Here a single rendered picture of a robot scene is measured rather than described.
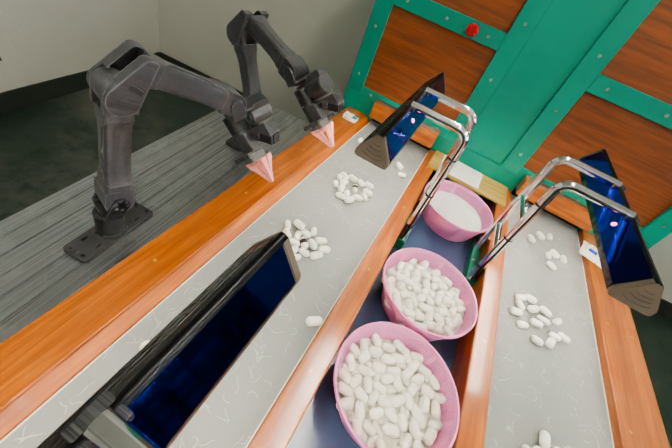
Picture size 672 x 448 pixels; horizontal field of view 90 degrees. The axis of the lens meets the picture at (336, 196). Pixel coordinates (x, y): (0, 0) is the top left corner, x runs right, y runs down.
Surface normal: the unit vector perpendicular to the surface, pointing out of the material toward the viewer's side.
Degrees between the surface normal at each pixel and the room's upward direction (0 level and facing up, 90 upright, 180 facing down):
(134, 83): 90
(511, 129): 90
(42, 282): 0
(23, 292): 0
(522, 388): 0
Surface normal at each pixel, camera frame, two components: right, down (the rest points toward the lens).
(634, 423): 0.29, -0.72
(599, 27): -0.45, 0.48
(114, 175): 0.67, 0.53
